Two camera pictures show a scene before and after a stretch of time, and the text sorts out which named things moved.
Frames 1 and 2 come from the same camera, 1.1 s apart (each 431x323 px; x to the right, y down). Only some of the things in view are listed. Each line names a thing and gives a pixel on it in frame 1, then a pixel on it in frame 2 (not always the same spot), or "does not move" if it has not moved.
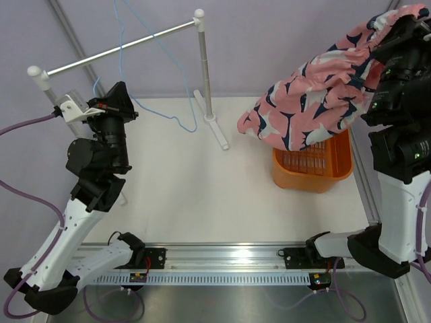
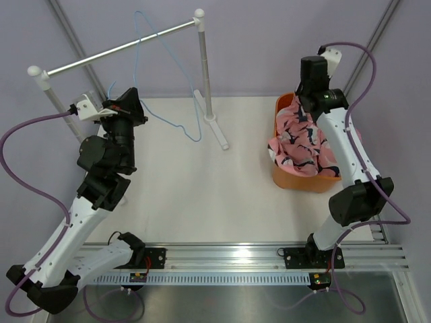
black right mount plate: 308,258 does not move
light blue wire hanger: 170,53 -> 182,66
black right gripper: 409,33 -> 300,88
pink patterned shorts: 329,92 -> 301,144
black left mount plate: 156,258 does not move
